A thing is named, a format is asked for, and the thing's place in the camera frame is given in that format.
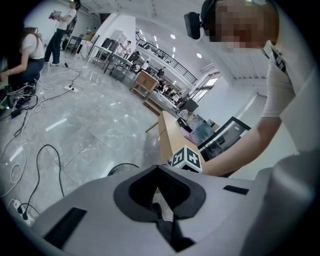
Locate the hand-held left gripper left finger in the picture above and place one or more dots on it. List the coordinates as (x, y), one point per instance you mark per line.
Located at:
(95, 220)

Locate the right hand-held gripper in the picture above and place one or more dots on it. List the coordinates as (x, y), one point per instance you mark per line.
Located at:
(190, 158)

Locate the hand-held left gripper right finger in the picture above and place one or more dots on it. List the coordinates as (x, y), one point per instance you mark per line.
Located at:
(220, 212)

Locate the black wire waste bin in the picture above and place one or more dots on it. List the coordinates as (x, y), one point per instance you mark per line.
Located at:
(125, 164)

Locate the person's right forearm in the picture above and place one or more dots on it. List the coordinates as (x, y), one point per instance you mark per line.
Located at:
(237, 152)

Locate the round wooden table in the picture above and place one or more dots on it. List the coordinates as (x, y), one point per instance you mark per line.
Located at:
(175, 140)

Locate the purple book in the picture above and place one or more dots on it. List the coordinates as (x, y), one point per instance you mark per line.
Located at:
(188, 135)

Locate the clear plastic bin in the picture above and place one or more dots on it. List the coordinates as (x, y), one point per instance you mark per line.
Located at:
(203, 130)

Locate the black notebook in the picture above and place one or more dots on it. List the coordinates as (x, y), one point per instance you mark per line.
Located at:
(183, 122)

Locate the tall black box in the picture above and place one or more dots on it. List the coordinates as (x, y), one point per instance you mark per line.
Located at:
(192, 105)

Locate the low wooden platform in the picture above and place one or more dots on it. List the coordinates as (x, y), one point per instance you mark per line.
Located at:
(160, 105)

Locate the white power strip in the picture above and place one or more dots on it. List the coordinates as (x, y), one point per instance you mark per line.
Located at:
(73, 88)
(22, 211)

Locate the wooden cabinet with white top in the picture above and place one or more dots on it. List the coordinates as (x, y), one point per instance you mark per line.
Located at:
(145, 83)

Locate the black mezzanine railing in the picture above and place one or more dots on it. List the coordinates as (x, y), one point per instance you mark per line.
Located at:
(170, 57)

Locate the white metal table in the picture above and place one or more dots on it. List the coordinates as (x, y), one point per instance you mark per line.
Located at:
(118, 62)

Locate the person's white shirt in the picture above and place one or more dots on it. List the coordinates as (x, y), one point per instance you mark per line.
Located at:
(287, 82)

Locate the black power adapter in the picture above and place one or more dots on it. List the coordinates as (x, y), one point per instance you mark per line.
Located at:
(16, 113)

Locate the white cubby shelf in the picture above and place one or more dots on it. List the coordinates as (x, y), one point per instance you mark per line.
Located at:
(120, 35)

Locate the person's head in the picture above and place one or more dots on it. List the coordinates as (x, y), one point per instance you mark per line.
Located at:
(240, 22)

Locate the black head-worn camera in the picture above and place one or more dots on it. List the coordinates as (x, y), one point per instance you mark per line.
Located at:
(192, 25)

